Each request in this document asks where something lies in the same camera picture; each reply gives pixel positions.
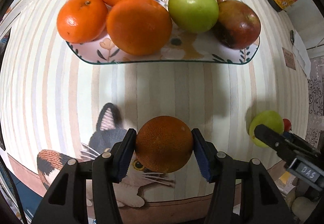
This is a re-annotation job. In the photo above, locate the green apple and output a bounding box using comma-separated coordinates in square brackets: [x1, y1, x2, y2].
[249, 110, 285, 148]
[168, 0, 219, 34]

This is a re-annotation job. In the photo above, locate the small brown card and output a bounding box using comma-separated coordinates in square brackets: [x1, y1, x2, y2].
[282, 48, 296, 70]

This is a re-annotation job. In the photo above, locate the striped cat table mat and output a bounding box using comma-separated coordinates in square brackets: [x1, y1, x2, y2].
[0, 0, 311, 219]

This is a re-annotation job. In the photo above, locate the dark red apple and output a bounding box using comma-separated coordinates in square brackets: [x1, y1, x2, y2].
[212, 0, 261, 50]

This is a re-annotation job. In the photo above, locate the small orange left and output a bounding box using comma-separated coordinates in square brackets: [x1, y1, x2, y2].
[56, 0, 108, 44]

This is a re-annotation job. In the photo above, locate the white folded paper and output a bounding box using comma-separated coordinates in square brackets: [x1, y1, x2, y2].
[291, 30, 311, 79]

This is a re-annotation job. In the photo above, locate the orange front on plate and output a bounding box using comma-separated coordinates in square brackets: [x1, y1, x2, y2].
[106, 0, 173, 56]

